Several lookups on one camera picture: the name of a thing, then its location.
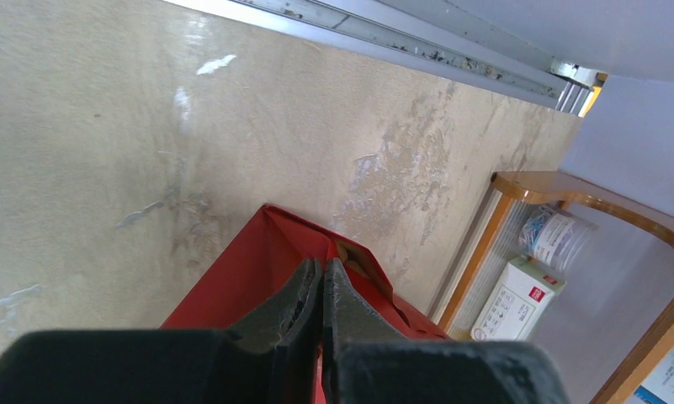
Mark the fake small sesame roll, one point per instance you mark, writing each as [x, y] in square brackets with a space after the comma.
[363, 262]

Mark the small clear jar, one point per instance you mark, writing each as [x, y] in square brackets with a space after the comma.
[554, 237]

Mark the white small box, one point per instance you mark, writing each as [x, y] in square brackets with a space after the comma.
[518, 300]

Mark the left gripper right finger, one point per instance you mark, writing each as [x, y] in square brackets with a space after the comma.
[366, 360]

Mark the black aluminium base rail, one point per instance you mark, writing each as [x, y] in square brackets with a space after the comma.
[475, 53]

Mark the wooden shelf rack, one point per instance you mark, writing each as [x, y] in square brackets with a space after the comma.
[614, 321]

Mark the pack of coloured markers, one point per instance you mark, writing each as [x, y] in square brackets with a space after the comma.
[658, 386]

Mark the red paper bag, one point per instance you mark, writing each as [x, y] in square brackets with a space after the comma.
[259, 261]

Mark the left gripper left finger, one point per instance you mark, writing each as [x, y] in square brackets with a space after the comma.
[269, 356]

